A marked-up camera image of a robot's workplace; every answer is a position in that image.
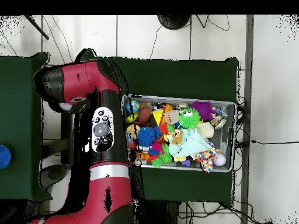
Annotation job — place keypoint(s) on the doll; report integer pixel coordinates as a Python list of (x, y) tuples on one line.
[(176, 136)]

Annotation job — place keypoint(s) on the mint green knitted cloth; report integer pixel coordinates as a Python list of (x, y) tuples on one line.
[(192, 142)]

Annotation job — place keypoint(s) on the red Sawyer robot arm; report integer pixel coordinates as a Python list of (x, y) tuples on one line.
[(81, 79)]

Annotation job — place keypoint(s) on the shallow clear mesh bin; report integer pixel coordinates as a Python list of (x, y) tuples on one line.
[(225, 140)]

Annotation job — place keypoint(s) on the small brown football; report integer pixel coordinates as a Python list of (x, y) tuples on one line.
[(144, 114)]

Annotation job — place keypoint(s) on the blue spiky rubber ball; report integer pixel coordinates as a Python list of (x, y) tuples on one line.
[(146, 136)]

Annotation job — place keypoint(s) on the toy hamburger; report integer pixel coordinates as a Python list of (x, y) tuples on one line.
[(132, 130)]

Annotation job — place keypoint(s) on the plain wooden block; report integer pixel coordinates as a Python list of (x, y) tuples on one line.
[(171, 116)]

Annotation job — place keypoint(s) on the small globe ball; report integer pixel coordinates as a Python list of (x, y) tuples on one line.
[(132, 106)]

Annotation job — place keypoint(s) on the green spiky toy with eyes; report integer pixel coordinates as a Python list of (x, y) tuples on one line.
[(189, 119)]

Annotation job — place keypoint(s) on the purple spiky rubber toy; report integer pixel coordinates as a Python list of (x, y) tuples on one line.
[(203, 109)]

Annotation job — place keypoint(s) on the colourful spotted cloth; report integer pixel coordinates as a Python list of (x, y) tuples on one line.
[(206, 159)]

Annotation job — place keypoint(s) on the white baseball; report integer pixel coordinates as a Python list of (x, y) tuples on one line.
[(219, 159)]

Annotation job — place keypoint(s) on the black upright panel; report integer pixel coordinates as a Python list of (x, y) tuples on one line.
[(65, 130)]

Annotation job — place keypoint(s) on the round black stand base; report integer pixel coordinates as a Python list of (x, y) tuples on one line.
[(174, 22)]

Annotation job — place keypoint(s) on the grey round floor base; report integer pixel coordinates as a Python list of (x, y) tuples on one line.
[(52, 175)]

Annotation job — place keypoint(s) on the black rod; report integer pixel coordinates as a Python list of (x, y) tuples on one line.
[(37, 26)]

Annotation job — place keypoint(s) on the blue round object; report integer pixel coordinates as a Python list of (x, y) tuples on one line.
[(4, 156)]

